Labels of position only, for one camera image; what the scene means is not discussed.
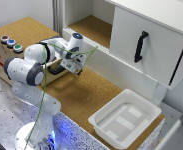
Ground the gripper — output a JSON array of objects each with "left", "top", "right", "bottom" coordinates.
[{"left": 59, "top": 50, "right": 86, "bottom": 76}]

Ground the wooden drawer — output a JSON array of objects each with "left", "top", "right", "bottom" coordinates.
[{"left": 40, "top": 55, "right": 75, "bottom": 87}]

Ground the wooden drawer box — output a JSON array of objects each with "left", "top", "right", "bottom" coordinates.
[{"left": 0, "top": 16, "right": 64, "bottom": 85}]

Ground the white cabinet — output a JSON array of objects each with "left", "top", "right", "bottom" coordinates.
[{"left": 52, "top": 0, "right": 183, "bottom": 108}]

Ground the green button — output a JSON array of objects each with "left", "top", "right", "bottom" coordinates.
[{"left": 12, "top": 43, "right": 24, "bottom": 54}]

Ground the white sliding door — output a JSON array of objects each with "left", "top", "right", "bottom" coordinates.
[{"left": 108, "top": 5, "right": 183, "bottom": 87}]

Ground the blue button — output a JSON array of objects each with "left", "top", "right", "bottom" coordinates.
[{"left": 5, "top": 38, "right": 17, "bottom": 49}]

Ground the red button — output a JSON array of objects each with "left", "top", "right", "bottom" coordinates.
[{"left": 0, "top": 34, "right": 11, "bottom": 45}]

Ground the white plastic box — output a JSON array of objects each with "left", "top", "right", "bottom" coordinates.
[{"left": 87, "top": 88, "right": 163, "bottom": 150}]

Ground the black drawer handle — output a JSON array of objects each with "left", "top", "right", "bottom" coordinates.
[{"left": 48, "top": 64, "right": 67, "bottom": 76}]

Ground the green cable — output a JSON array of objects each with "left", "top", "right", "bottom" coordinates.
[{"left": 23, "top": 41, "right": 99, "bottom": 150}]

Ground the black door handle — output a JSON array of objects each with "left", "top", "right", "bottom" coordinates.
[{"left": 133, "top": 30, "right": 150, "bottom": 64}]

